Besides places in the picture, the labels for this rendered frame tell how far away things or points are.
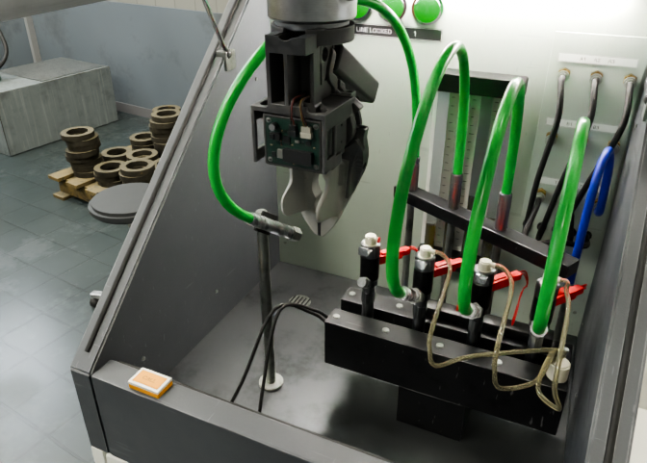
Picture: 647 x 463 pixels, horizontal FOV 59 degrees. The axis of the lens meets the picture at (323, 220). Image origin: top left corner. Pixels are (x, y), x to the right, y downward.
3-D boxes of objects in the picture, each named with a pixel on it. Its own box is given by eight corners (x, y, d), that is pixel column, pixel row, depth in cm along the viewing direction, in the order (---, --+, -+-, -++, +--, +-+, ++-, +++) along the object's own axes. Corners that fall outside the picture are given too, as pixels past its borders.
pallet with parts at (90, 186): (281, 161, 398) (278, 99, 378) (145, 234, 307) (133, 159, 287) (192, 139, 438) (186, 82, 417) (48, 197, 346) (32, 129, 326)
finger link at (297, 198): (271, 248, 57) (268, 162, 53) (298, 222, 62) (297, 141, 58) (299, 255, 56) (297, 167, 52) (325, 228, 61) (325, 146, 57)
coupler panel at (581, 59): (518, 223, 97) (553, 34, 83) (521, 215, 100) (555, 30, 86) (602, 240, 93) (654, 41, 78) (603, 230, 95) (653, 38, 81)
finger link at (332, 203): (299, 255, 56) (297, 167, 52) (325, 228, 61) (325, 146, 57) (328, 263, 55) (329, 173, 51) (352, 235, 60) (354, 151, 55)
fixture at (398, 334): (323, 396, 93) (323, 320, 85) (348, 357, 101) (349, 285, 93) (546, 472, 80) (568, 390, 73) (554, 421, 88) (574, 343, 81)
